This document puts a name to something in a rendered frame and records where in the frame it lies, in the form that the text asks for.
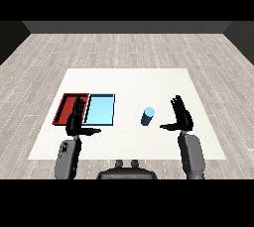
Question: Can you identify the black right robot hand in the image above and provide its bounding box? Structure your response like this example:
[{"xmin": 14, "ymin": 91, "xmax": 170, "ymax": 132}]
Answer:
[{"xmin": 159, "ymin": 94, "xmax": 194, "ymax": 132}]

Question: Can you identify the red shallow open box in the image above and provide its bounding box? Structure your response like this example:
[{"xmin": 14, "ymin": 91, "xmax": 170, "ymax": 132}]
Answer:
[{"xmin": 52, "ymin": 92, "xmax": 90, "ymax": 127}]

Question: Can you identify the small blue can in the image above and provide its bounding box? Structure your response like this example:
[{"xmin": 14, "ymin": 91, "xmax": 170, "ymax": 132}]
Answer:
[{"xmin": 140, "ymin": 106, "xmax": 156, "ymax": 127}]

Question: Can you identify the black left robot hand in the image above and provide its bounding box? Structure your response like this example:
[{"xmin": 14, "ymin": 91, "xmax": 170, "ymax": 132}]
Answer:
[{"xmin": 64, "ymin": 96, "xmax": 102, "ymax": 137}]

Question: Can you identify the light blue shallow open box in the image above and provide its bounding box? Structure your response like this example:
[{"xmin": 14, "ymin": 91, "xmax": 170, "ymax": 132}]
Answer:
[{"xmin": 81, "ymin": 93, "xmax": 116, "ymax": 127}]

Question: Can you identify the dark grey robot body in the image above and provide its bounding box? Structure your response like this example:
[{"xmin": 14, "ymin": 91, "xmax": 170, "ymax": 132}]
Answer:
[{"xmin": 96, "ymin": 160, "xmax": 159, "ymax": 180}]

